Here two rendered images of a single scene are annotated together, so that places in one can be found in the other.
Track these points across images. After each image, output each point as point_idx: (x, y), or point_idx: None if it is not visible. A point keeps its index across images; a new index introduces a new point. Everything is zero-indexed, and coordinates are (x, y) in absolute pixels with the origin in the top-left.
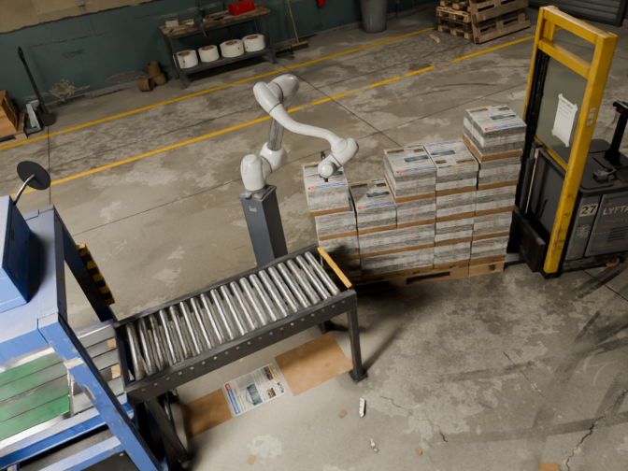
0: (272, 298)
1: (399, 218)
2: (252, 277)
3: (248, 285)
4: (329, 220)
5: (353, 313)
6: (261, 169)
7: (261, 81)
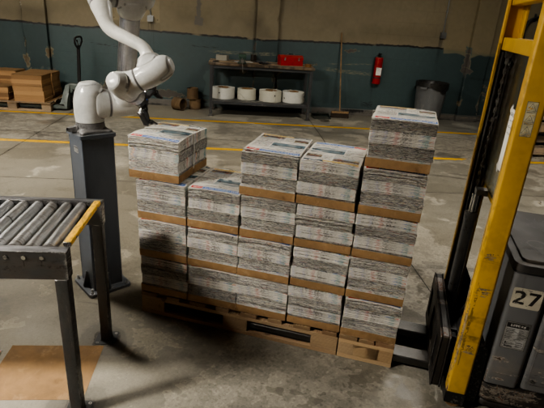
0: None
1: (243, 219)
2: None
3: None
4: (152, 189)
5: (61, 289)
6: (93, 98)
7: None
